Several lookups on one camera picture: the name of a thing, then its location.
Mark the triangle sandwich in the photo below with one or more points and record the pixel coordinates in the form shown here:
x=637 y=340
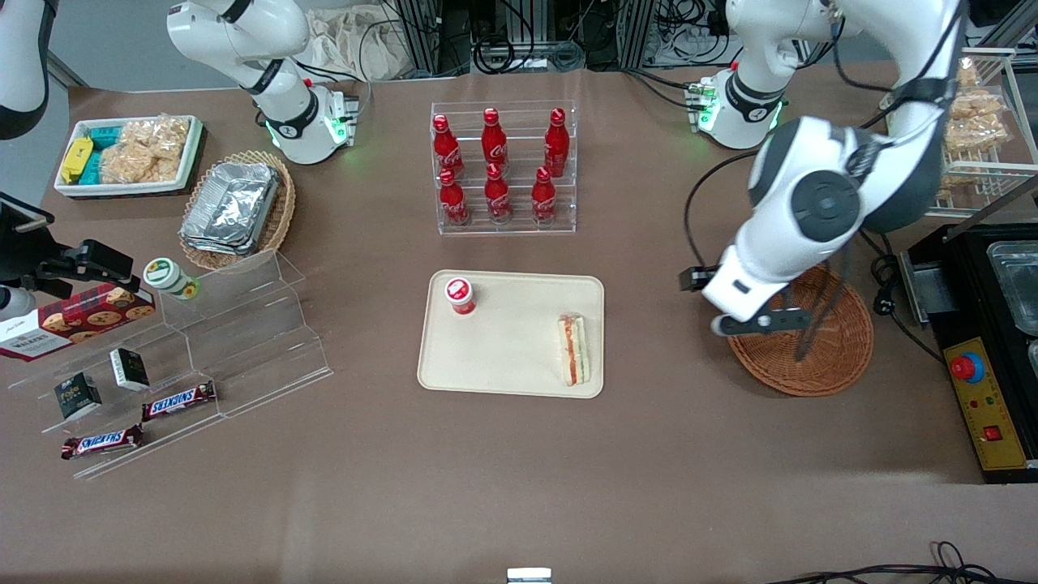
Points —
x=573 y=349

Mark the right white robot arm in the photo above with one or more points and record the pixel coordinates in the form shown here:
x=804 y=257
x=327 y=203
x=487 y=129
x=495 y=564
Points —
x=284 y=105

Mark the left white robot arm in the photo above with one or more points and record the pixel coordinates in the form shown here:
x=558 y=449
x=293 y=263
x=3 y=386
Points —
x=819 y=203

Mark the round brown wicker basket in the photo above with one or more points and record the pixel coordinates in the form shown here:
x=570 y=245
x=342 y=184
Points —
x=835 y=357

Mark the oval light wicker basket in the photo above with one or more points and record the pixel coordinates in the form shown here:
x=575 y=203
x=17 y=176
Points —
x=280 y=219

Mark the beige plastic tray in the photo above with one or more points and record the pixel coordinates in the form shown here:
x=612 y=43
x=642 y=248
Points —
x=511 y=349

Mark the red tartan cookie box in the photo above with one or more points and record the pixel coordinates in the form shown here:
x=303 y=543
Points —
x=73 y=320

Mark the green and white yogurt cup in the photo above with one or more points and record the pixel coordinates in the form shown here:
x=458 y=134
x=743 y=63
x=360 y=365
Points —
x=166 y=276

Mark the yellow snack packet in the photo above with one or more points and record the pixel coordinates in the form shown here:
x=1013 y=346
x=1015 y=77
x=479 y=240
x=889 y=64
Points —
x=76 y=160

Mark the teal snack packet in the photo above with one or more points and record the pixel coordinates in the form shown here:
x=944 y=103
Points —
x=92 y=168
x=104 y=136

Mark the bag of rice crackers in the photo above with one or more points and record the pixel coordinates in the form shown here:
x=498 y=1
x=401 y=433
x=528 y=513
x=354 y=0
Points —
x=134 y=166
x=953 y=199
x=967 y=75
x=158 y=136
x=977 y=122

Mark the small black box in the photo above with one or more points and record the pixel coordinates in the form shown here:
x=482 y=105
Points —
x=78 y=396
x=130 y=369

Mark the aluminium foil container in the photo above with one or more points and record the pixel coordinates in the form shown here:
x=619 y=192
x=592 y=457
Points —
x=235 y=203
x=215 y=246

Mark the white plastic snack bin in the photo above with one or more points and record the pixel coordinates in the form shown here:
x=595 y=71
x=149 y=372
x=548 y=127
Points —
x=190 y=162

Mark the Snickers chocolate bar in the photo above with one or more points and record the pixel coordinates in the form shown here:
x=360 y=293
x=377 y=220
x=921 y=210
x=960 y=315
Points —
x=178 y=401
x=101 y=442

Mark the clear acrylic step stand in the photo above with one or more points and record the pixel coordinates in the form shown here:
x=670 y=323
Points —
x=251 y=349

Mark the red cola bottle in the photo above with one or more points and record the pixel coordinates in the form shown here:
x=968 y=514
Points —
x=448 y=150
x=494 y=142
x=556 y=146
x=497 y=195
x=453 y=201
x=543 y=199

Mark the clear acrylic bottle rack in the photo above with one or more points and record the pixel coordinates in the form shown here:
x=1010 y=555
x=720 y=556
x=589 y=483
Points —
x=519 y=229

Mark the red emergency stop button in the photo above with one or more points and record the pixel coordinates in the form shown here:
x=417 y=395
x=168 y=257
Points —
x=967 y=367

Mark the red and white cup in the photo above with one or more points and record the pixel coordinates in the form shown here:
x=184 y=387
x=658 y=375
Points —
x=460 y=296

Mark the black machine with yellow panel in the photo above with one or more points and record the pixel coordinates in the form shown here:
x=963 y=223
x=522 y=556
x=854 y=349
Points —
x=985 y=405

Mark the steel pan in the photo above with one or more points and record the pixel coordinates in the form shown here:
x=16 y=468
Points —
x=1018 y=284
x=1034 y=361

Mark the beige cloth bag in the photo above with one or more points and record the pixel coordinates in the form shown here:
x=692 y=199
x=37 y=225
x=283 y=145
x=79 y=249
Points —
x=357 y=45

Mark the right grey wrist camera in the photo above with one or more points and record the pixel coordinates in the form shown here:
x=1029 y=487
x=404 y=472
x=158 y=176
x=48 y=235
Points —
x=15 y=304

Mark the aluminium profile frame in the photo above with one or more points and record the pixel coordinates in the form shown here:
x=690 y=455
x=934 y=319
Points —
x=422 y=32

